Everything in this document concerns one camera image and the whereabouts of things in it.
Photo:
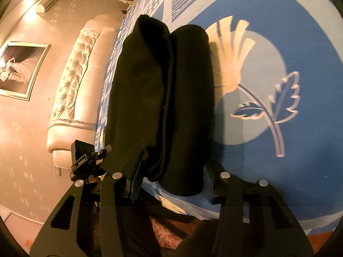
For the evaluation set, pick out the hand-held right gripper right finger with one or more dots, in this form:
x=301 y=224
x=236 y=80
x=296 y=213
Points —
x=207 y=185

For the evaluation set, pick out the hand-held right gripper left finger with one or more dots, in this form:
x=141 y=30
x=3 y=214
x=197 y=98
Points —
x=136 y=178

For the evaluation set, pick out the black pants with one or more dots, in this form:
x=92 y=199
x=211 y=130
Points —
x=160 y=99

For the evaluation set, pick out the cream tufted headboard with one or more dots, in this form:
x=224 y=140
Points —
x=72 y=85

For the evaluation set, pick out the blue patterned bed sheet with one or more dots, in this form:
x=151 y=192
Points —
x=268 y=32

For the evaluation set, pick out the framed wall picture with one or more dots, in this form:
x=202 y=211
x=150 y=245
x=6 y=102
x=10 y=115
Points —
x=20 y=69

